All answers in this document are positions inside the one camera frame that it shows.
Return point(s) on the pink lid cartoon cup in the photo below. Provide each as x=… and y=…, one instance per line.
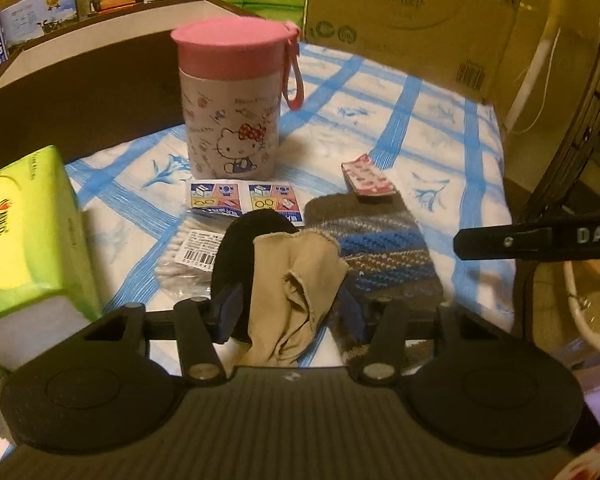
x=230, y=110

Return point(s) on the single green tissue pack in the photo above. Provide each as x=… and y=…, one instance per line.
x=25, y=240

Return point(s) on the white round frame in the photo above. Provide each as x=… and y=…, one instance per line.
x=587, y=320

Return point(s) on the dark brown cardboard box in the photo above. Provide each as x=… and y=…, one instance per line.
x=80, y=95

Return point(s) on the white pole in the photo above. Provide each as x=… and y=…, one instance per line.
x=530, y=70

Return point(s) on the white and blue milk box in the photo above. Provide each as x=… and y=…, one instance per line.
x=40, y=10

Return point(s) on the large printed cardboard carton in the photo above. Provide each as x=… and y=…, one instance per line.
x=410, y=15

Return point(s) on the striped knitted sock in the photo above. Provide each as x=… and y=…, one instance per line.
x=385, y=255

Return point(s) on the dark slatted frame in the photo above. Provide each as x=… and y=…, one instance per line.
x=590, y=85

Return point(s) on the red and white package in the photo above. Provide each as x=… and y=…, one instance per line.
x=595, y=462

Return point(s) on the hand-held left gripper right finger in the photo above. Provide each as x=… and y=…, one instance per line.
x=354, y=316

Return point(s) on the cotton swab bag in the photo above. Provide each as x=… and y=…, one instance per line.
x=190, y=250

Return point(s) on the red patterned packet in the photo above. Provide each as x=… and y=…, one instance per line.
x=367, y=180

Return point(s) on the black sock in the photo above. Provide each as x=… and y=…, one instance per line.
x=235, y=255

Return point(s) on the blue plaid blanket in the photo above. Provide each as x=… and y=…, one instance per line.
x=430, y=125

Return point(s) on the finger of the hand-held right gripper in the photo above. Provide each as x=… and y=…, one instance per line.
x=500, y=243

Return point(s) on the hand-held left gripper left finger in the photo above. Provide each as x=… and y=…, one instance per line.
x=227, y=310

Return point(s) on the plain cardboard carton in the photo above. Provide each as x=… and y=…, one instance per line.
x=535, y=0

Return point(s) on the beige stocking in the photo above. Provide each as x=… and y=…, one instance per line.
x=285, y=290

